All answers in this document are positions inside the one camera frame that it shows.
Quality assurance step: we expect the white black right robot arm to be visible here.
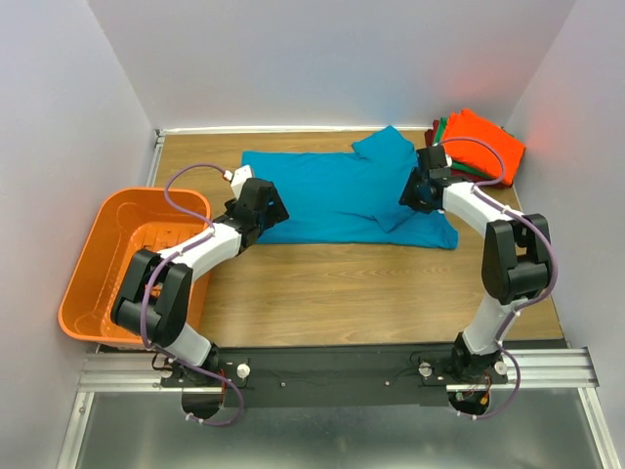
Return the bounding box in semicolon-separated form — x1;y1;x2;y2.
399;145;557;383

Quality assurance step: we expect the folded orange t shirt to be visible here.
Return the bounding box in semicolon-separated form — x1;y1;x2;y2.
441;108;525;187

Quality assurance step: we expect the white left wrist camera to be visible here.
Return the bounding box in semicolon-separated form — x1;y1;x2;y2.
229;165;254;199

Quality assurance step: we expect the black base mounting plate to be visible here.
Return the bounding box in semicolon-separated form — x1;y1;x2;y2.
161;343;511;414

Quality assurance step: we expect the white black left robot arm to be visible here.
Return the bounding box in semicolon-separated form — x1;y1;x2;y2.
110;177;289;386

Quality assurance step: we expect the blue t shirt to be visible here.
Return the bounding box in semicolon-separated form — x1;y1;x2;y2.
242;126;459;250

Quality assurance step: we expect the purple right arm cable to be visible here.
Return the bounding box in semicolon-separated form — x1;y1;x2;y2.
434;137;561;422

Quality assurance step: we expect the aluminium frame rail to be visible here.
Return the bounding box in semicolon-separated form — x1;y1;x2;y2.
59;341;620;468

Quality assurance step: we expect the orange plastic laundry basket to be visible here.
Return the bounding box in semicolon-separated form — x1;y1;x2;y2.
58;188;205;349

